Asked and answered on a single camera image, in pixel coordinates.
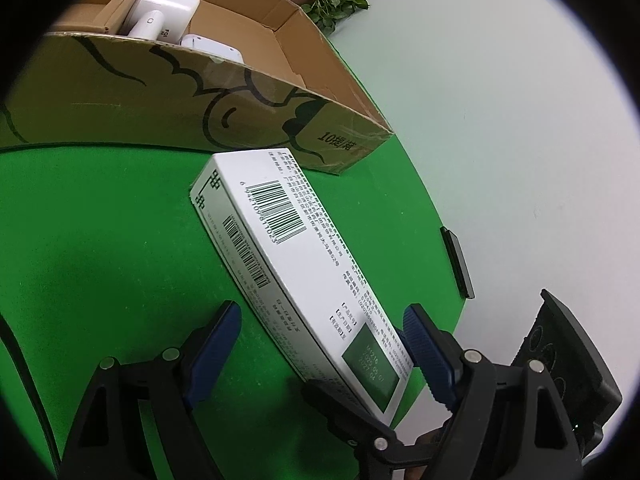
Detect large printed cardboard box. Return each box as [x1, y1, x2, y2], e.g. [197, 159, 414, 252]
[0, 0, 396, 177]

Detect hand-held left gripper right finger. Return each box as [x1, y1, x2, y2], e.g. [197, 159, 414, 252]
[401, 302, 586, 480]

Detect green tablecloth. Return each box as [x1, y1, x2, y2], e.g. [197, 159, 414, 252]
[0, 137, 475, 480]

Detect long white carton green label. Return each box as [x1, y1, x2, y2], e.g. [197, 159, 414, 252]
[190, 149, 417, 423]

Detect white hair dryer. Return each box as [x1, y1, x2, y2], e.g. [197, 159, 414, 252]
[120, 0, 201, 41]

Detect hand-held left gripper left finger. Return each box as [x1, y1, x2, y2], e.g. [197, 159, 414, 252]
[60, 300, 243, 480]

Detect white plastic device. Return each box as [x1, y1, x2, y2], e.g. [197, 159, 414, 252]
[180, 34, 246, 66]

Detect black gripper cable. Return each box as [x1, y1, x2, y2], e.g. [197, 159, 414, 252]
[0, 312, 53, 466]

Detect black flat device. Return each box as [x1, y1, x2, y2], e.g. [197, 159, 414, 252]
[439, 226, 475, 301]

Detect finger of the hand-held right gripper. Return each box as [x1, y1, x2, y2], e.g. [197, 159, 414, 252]
[300, 379, 451, 473]

